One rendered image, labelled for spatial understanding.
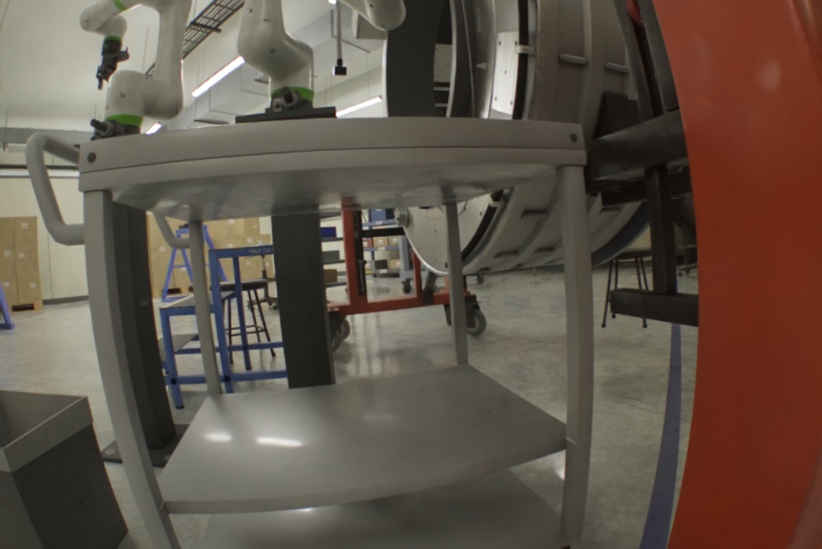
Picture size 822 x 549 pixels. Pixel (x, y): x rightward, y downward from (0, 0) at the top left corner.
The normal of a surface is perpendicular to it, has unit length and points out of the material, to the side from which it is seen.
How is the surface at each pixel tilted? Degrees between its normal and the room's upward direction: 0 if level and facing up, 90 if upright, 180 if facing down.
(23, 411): 90
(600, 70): 114
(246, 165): 90
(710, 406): 90
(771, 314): 90
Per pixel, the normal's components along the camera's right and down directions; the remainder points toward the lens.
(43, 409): 0.20, -0.02
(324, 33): -0.58, 0.04
